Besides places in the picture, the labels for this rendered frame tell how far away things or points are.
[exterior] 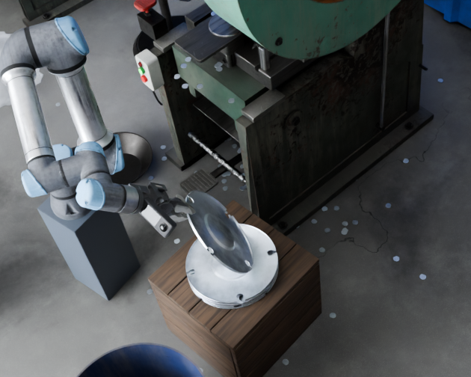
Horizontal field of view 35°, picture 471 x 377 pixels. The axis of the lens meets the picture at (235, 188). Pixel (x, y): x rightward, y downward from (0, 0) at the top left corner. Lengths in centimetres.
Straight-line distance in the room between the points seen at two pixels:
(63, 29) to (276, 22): 61
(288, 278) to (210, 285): 24
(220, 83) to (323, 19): 60
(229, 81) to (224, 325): 79
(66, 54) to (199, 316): 87
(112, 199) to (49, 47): 48
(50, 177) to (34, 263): 107
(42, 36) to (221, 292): 91
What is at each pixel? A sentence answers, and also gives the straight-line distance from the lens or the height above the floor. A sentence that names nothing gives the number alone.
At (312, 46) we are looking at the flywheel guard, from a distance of 204.
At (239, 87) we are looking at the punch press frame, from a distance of 248.
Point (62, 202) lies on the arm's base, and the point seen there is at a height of 52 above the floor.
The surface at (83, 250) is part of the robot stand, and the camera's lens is 256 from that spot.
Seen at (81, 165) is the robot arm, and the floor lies 93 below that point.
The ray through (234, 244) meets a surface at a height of 53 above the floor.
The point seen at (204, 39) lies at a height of 78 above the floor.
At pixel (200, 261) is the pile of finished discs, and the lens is 238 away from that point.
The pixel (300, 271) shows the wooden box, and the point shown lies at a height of 35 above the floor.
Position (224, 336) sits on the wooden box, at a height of 35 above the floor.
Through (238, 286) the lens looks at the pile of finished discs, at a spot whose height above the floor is 39.
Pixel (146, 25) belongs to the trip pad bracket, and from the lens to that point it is 271.
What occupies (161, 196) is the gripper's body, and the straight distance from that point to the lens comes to 207.
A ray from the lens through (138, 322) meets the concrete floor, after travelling 276.
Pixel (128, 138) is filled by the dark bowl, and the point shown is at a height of 5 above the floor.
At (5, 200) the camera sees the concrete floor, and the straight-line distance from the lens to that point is 326.
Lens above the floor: 237
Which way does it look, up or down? 52 degrees down
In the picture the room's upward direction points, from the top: 11 degrees counter-clockwise
